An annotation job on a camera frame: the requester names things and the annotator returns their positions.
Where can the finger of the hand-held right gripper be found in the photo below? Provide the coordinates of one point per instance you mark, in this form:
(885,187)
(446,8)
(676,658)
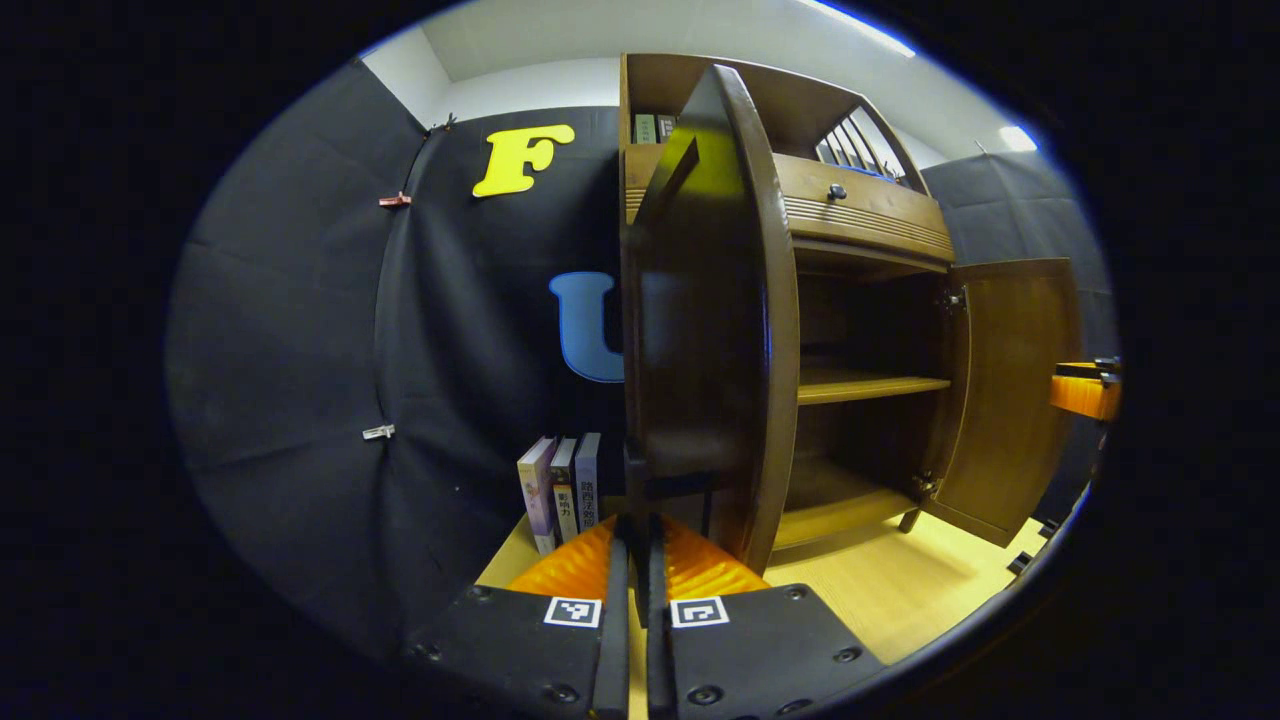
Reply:
(1085,396)

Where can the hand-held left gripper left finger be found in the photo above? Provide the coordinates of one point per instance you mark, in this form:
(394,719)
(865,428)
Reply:
(615,640)

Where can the small ceiling light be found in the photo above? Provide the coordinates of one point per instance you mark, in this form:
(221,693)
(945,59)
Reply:
(1018,138)

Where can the green book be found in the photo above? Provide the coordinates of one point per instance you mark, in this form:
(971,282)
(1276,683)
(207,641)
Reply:
(645,128)

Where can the black backdrop cloth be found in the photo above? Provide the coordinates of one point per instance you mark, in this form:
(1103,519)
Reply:
(300,350)

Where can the pale purple book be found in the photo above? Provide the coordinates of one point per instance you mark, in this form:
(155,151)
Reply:
(538,495)

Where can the grey purple book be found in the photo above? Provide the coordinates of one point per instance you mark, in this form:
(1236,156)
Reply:
(589,485)

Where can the blue cloth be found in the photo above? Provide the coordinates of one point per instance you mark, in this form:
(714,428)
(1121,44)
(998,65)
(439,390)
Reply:
(880,173)

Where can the white clip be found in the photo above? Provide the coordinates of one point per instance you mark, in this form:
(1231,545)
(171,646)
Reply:
(378,432)

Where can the wooden inner shelf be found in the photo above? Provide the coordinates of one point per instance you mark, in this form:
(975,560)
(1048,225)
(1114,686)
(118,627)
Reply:
(860,385)

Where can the wooden cabinet door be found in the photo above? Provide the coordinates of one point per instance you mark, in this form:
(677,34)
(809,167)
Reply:
(1010,400)
(700,300)

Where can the red clip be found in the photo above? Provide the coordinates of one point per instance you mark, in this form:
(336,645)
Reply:
(394,200)

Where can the wooden double-door shoe cabinet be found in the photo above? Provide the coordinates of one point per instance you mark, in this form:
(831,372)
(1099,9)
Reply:
(780,100)

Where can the black clip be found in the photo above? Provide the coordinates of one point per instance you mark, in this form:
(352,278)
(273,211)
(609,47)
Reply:
(443,122)

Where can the book with yellow spine label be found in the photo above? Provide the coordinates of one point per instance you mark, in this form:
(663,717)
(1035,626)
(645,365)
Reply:
(565,495)

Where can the dark brown book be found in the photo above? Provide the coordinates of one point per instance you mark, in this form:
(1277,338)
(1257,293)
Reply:
(666,127)

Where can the wooden drawer with black knob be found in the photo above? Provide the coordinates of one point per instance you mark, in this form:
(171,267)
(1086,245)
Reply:
(870,210)

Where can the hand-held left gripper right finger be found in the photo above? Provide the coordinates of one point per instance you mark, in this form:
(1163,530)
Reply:
(655,650)

